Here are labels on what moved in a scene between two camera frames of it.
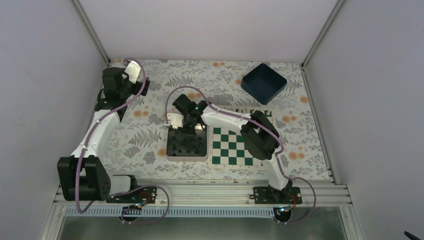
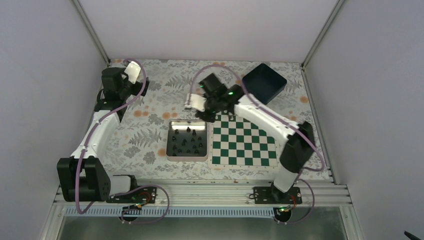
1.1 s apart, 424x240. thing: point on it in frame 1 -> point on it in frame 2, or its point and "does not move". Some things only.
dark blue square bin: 263,83 does not move
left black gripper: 146,86 does not move
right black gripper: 189,131 -> 210,118
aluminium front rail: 225,194 does not move
